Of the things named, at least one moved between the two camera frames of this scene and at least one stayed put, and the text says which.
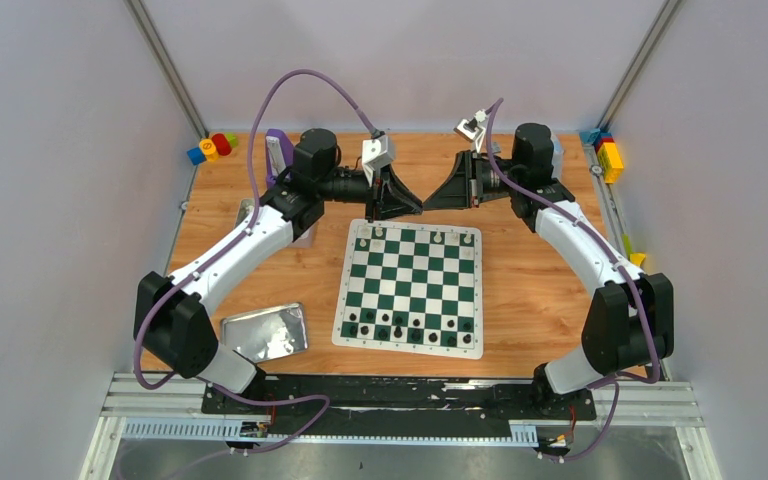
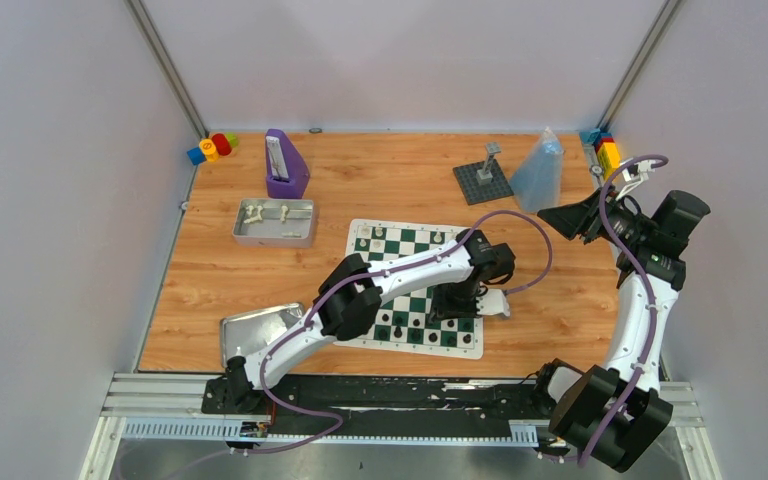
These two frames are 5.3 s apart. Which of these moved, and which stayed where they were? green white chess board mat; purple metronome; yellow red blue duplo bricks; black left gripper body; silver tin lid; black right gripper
Moved: black left gripper body; black right gripper
Stayed: yellow red blue duplo bricks; silver tin lid; green white chess board mat; purple metronome
